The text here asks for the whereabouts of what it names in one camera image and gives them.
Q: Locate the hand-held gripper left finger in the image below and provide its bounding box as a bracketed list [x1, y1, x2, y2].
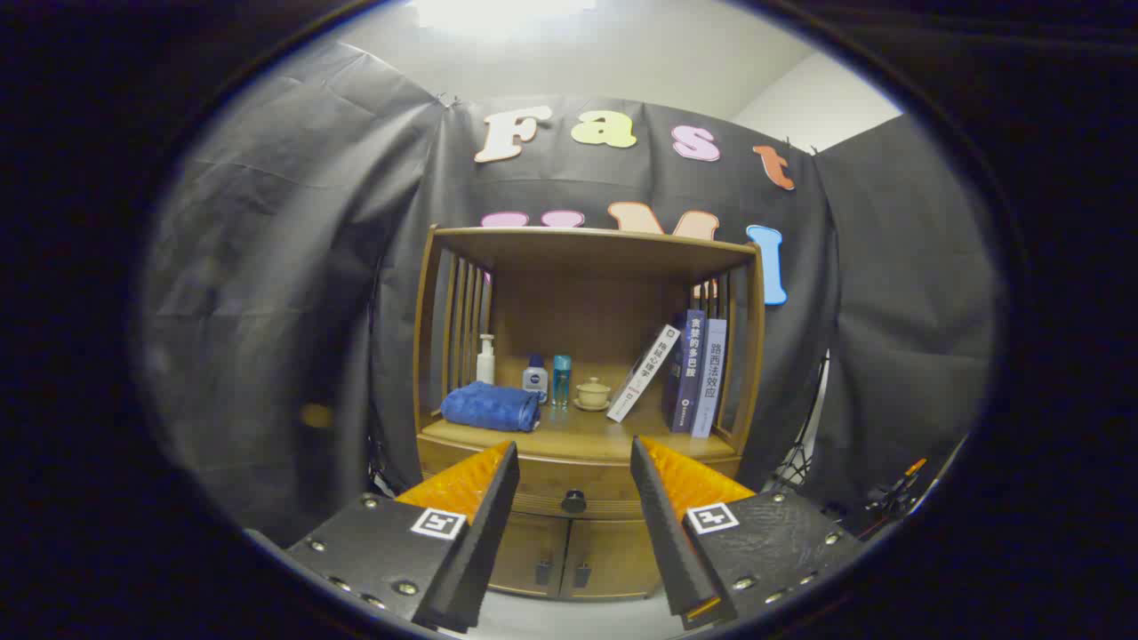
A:
[286, 440, 521, 634]

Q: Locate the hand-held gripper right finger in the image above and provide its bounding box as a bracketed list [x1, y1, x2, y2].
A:
[629, 436, 865, 632]

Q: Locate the wooden drawer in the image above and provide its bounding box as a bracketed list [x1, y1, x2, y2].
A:
[416, 436, 743, 521]

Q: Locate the wooden cabinet door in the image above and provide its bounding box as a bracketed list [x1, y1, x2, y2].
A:
[487, 514, 570, 596]
[560, 518, 663, 601]

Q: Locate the wooden countertop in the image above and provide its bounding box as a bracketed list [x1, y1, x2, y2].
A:
[420, 404, 743, 463]

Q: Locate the wooden cabinet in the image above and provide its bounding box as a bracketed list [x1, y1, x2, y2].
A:
[412, 225, 767, 601]

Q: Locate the blue folded towel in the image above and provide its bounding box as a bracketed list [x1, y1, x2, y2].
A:
[440, 381, 541, 434]

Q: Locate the pale lilac book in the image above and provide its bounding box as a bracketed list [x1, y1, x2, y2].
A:
[691, 318, 728, 439]

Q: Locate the white book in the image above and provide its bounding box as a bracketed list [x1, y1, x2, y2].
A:
[606, 324, 682, 423]

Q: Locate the dark blue book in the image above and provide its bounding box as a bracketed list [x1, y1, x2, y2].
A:
[661, 308, 707, 435]

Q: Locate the black and orange clamp device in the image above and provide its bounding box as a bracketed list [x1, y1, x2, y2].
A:
[889, 458, 930, 512]

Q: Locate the black backdrop cloth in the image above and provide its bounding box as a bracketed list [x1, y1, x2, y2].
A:
[142, 40, 1006, 548]

